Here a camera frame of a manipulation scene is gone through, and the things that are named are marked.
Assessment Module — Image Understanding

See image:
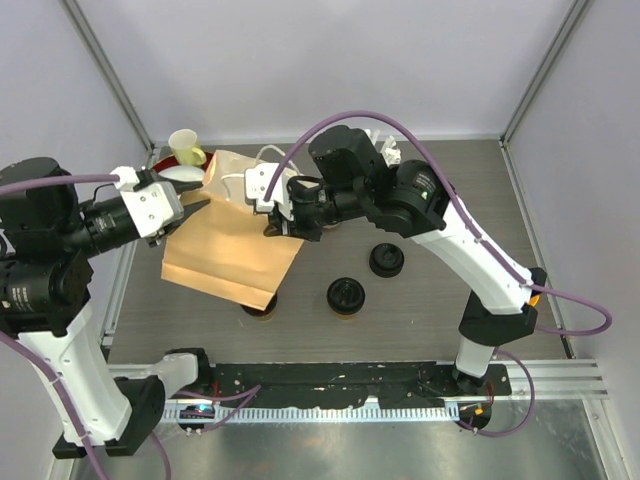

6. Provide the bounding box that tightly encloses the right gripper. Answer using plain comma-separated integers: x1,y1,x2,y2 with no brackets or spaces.
264,182,368,245

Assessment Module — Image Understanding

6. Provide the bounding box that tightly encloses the brown paper bag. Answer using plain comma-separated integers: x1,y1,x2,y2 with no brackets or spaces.
161,150,303,310

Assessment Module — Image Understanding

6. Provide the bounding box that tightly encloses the stack of black lids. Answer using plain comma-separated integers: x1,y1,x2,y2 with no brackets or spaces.
369,243,405,278

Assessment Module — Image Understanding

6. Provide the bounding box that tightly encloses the black lid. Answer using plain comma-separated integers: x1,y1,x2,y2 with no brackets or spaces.
326,277,366,316
241,305,262,317

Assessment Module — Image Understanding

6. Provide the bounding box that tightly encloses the paper cup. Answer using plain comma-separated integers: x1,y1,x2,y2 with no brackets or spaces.
334,312,357,320
249,295,278,321

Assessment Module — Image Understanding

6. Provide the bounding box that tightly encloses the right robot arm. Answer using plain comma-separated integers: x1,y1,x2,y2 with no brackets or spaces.
254,125,546,395

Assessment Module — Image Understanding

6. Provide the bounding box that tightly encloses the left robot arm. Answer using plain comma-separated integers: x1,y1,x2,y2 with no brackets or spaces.
1,157,213,459

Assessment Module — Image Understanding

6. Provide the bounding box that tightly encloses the white paper plate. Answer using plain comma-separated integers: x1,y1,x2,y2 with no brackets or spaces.
159,165,205,182

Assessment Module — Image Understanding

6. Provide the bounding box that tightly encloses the red round tray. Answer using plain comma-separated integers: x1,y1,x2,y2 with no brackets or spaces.
152,151,214,172

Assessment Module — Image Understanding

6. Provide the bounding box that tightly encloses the yellow mug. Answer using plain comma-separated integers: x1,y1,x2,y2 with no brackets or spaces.
168,129,207,167

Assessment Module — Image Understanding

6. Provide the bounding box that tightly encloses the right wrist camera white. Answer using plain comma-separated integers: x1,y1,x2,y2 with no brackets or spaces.
244,162,298,220

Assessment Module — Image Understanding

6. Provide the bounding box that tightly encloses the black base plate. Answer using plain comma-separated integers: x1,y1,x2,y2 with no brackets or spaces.
176,361,512,410

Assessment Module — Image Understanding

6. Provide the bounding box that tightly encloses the aluminium front rail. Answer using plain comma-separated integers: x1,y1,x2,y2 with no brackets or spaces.
102,358,611,426

